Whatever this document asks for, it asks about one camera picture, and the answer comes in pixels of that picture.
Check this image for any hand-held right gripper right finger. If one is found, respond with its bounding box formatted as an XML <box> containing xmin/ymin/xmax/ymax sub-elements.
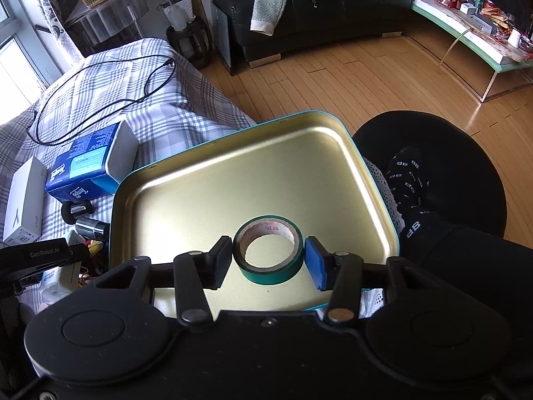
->
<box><xmin>305</xmin><ymin>236</ymin><xmax>449</xmax><ymax>326</ymax></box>

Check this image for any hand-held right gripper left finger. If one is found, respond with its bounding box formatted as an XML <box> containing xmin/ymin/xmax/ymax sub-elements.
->
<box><xmin>94</xmin><ymin>235</ymin><xmax>233</xmax><ymax>328</ymax></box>

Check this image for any green tape roll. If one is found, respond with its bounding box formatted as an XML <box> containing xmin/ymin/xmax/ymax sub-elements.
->
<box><xmin>232</xmin><ymin>214</ymin><xmax>305</xmax><ymax>286</ymax></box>

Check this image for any small black dumbbell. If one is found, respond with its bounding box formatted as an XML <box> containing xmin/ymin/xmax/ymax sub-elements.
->
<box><xmin>61</xmin><ymin>201</ymin><xmax>93</xmax><ymax>222</ymax></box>

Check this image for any gold tin tray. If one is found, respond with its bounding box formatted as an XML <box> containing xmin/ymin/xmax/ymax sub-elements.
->
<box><xmin>109</xmin><ymin>110</ymin><xmax>400</xmax><ymax>313</ymax></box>

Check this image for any white tissue packet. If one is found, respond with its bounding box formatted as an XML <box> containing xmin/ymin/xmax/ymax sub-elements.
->
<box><xmin>41</xmin><ymin>264</ymin><xmax>84</xmax><ymax>306</ymax></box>

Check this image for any black silver cylinder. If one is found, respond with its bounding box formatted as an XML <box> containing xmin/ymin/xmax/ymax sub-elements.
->
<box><xmin>76</xmin><ymin>217</ymin><xmax>110</xmax><ymax>241</ymax></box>

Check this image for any white phone box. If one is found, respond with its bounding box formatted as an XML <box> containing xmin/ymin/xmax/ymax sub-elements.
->
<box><xmin>2</xmin><ymin>156</ymin><xmax>47</xmax><ymax>246</ymax></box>

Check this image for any blue tissue pack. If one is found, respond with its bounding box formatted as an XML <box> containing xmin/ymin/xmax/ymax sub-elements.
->
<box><xmin>45</xmin><ymin>120</ymin><xmax>140</xmax><ymax>201</ymax></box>

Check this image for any white lace cloth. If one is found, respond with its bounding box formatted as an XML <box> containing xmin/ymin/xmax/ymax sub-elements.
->
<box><xmin>358</xmin><ymin>156</ymin><xmax>406</xmax><ymax>317</ymax></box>

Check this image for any person's black patterned sock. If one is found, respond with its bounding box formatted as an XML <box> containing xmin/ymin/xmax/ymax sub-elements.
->
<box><xmin>385</xmin><ymin>147</ymin><xmax>454</xmax><ymax>255</ymax></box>

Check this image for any black round stool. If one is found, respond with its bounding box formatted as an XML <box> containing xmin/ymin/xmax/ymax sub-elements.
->
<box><xmin>352</xmin><ymin>110</ymin><xmax>508</xmax><ymax>242</ymax></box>

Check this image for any dark wooden plant stand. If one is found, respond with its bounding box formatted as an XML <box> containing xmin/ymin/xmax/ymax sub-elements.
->
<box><xmin>166</xmin><ymin>19</ymin><xmax>213</xmax><ymax>70</ymax></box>

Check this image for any leaning glass panel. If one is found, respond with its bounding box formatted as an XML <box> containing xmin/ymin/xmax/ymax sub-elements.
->
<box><xmin>210</xmin><ymin>2</ymin><xmax>232</xmax><ymax>70</ymax></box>

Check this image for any round glass table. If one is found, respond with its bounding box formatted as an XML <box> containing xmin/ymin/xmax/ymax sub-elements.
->
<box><xmin>64</xmin><ymin>0</ymin><xmax>151</xmax><ymax>47</ymax></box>

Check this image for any patterned curtain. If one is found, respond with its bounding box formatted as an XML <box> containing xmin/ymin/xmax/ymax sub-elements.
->
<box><xmin>29</xmin><ymin>0</ymin><xmax>84</xmax><ymax>57</ymax></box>

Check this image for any potted plant in white pot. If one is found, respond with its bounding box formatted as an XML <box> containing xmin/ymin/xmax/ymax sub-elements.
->
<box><xmin>150</xmin><ymin>0</ymin><xmax>205</xmax><ymax>32</ymax></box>

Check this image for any black leather sofa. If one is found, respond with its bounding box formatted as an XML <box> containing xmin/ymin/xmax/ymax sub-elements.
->
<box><xmin>208</xmin><ymin>0</ymin><xmax>413</xmax><ymax>76</ymax></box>

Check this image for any teal knit sweater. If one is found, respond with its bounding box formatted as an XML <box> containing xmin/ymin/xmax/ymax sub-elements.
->
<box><xmin>250</xmin><ymin>0</ymin><xmax>331</xmax><ymax>36</ymax></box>

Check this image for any glass coffee table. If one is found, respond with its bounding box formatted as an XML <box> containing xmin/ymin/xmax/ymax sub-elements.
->
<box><xmin>400</xmin><ymin>0</ymin><xmax>533</xmax><ymax>103</ymax></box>

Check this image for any pile of assorted packages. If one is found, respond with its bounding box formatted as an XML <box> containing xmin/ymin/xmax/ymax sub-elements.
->
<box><xmin>431</xmin><ymin>0</ymin><xmax>533</xmax><ymax>61</ymax></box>

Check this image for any black cable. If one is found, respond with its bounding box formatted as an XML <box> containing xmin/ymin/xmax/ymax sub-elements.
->
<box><xmin>27</xmin><ymin>55</ymin><xmax>176</xmax><ymax>146</ymax></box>

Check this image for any window frame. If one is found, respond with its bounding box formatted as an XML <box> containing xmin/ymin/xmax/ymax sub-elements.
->
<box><xmin>0</xmin><ymin>0</ymin><xmax>48</xmax><ymax>107</ymax></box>

